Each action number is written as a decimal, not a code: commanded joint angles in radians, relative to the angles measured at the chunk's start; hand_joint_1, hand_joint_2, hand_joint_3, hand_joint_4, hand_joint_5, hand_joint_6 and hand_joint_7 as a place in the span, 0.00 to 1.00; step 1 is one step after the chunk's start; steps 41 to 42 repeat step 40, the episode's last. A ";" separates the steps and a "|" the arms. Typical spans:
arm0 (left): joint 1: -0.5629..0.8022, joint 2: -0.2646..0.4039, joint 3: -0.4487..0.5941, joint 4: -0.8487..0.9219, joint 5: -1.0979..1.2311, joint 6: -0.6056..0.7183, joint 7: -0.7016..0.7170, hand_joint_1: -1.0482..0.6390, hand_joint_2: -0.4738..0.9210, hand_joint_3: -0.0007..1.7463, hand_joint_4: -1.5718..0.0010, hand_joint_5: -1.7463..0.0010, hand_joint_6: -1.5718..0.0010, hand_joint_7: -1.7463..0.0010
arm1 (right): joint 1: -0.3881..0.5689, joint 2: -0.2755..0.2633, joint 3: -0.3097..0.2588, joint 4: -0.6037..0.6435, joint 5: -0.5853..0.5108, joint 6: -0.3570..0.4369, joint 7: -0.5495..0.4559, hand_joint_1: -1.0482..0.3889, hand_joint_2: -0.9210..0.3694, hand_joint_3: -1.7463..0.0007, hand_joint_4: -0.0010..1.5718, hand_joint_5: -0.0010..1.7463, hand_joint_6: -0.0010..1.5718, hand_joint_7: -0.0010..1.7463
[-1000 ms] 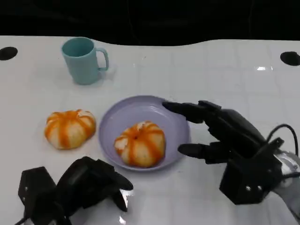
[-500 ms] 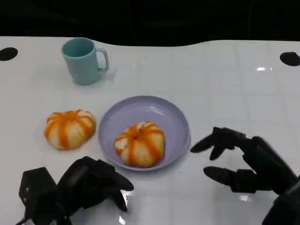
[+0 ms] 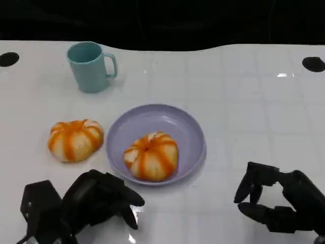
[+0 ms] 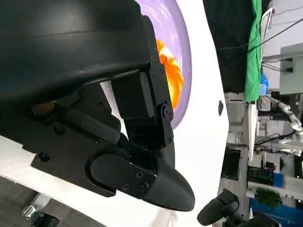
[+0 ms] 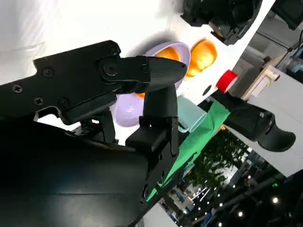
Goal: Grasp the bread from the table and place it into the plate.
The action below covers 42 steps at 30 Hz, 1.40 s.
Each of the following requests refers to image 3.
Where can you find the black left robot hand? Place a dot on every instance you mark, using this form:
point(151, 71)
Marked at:
point(91, 198)

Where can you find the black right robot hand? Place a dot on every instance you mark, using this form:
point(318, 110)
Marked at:
point(302, 200)

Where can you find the orange white toy bread roll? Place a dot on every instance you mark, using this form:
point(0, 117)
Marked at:
point(152, 157)
point(75, 142)

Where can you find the lilac plate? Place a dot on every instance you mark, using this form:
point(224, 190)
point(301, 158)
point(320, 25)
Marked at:
point(162, 120)

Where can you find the pale green mug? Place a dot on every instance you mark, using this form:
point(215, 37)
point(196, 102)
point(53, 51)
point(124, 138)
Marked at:
point(87, 73)

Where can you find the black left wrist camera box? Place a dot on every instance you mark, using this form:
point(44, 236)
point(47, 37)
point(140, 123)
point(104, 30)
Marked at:
point(38, 198)

